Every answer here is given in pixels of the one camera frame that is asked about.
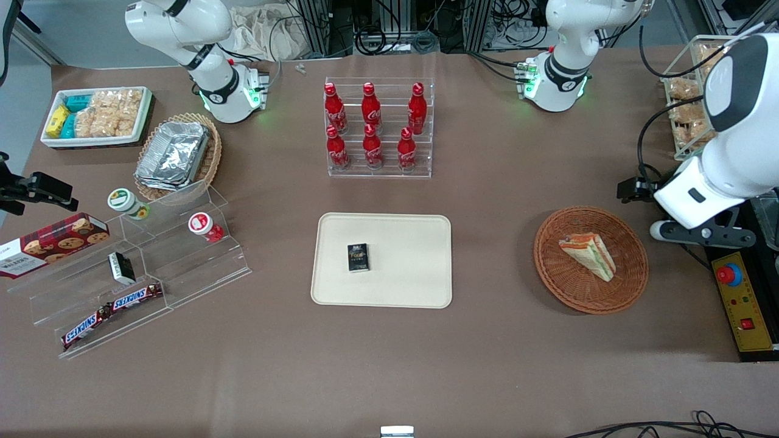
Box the triangle sandwich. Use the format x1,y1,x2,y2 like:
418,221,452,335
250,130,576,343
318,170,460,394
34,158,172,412
559,233,617,283

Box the round brown wicker basket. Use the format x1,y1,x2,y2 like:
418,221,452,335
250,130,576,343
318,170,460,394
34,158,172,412
534,207,649,315

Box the beige plastic tray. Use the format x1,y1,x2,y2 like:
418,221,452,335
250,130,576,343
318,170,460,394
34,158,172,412
310,212,453,310

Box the oval wicker basket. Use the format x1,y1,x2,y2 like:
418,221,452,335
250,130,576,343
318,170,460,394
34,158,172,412
134,112,223,203

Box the black appliance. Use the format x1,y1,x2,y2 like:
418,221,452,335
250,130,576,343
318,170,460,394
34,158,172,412
703,192,779,363

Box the yellow control box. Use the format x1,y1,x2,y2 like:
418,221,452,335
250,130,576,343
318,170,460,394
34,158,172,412
710,251,777,353

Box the clear bag fried snacks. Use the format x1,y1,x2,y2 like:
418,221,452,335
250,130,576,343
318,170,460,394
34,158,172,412
684,121,718,150
696,45,728,69
666,78,704,102
669,100,710,126

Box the red cola bottle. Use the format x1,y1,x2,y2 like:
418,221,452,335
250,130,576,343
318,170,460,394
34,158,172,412
324,83,348,135
326,125,351,172
362,82,383,132
363,124,385,170
408,82,428,136
397,127,418,173

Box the clear acrylic bottle rack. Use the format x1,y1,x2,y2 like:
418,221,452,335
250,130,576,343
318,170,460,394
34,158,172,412
324,77,435,179

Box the small black box gold print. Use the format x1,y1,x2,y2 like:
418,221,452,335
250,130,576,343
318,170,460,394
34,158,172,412
348,243,371,273

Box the beige crumpled cloth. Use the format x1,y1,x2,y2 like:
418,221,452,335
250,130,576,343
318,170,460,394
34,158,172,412
228,5,306,62

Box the red lid cup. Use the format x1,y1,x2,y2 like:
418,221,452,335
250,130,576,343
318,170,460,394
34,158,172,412
187,212,225,243

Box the clear acrylic step display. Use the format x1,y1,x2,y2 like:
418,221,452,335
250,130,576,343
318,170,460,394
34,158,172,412
6,179,253,360

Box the stacked aluminium foil containers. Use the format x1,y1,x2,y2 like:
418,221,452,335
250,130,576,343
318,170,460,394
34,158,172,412
134,121,211,192

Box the snickers chocolate bar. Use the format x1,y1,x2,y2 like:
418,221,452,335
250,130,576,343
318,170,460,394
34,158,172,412
107,282,164,313
61,304,114,351

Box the green lid cup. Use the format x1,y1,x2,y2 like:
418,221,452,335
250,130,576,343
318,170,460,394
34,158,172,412
108,188,152,221

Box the small black white box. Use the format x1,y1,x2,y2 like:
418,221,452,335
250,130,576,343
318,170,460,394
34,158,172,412
108,251,137,286

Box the clear bag rice crackers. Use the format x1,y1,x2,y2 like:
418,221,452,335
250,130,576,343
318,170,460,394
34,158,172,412
90,89,144,117
74,109,138,139

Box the white rectangular bin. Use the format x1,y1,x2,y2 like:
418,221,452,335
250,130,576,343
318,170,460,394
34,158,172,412
40,86,153,150

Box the red cookie box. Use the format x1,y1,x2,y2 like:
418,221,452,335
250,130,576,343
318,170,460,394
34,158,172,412
0,212,111,280

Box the yellow snack packet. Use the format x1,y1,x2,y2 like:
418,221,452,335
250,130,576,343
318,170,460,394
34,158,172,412
45,104,71,139

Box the black appliance power cable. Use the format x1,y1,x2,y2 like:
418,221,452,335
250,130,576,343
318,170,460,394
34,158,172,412
677,242,713,272

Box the white wire basket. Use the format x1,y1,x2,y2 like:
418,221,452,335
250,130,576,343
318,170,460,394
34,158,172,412
660,34,779,162

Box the black floor cables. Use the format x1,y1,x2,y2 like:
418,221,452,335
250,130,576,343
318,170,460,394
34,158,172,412
565,410,779,438

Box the coiled black cable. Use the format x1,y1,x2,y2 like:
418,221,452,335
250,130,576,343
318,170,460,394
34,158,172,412
355,24,403,57

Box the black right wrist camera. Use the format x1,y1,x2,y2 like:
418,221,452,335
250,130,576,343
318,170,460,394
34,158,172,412
0,172,80,217

